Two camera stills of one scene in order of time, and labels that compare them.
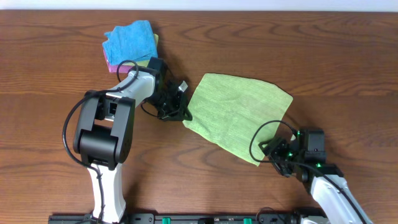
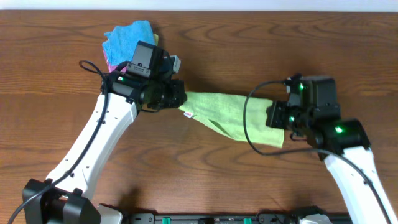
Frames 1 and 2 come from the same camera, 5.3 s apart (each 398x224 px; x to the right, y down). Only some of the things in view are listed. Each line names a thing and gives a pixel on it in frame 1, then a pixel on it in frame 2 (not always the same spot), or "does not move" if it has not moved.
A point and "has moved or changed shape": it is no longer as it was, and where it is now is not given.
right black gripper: (278, 147) → (274, 110)
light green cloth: (228, 110) has moved or changed shape
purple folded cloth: (114, 68) does not move
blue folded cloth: (134, 42) does not move
